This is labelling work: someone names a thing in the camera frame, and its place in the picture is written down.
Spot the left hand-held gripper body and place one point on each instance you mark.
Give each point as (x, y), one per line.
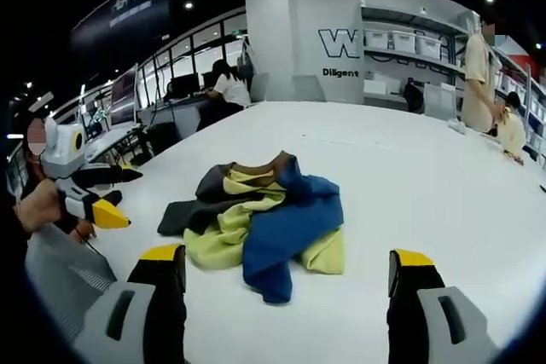
(64, 155)

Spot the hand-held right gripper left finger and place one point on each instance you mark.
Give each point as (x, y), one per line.
(153, 304)

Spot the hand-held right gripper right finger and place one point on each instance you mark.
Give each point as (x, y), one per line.
(418, 308)

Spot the blue yellow grey garment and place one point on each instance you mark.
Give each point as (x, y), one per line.
(277, 227)

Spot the person's left hand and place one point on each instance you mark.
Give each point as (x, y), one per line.
(38, 206)

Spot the grey mesh chair back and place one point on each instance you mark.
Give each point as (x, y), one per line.
(64, 266)

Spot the large display screen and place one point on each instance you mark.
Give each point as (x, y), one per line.
(123, 95)

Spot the black computer monitor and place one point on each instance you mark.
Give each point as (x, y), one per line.
(185, 84)

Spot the dark hanging banner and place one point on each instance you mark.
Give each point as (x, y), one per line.
(123, 6)

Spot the grey office chair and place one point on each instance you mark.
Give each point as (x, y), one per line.
(439, 102)
(308, 88)

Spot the black office chair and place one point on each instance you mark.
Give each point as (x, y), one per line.
(413, 97)

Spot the storage rack with bins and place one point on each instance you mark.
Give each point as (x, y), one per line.
(529, 99)

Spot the white storage box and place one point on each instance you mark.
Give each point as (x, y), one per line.
(377, 39)
(404, 42)
(428, 47)

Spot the white wall shelving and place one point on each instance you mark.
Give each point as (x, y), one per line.
(409, 65)

